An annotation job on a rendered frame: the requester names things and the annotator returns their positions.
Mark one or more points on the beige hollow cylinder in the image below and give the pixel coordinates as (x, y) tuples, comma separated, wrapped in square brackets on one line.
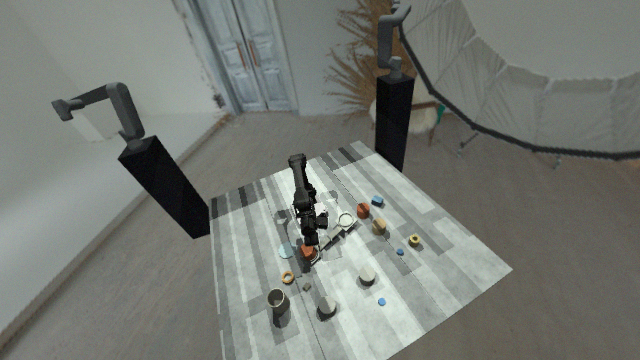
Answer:
[(278, 300)]

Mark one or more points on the brown ring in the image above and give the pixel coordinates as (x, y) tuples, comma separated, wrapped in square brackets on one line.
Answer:
[(284, 275)]

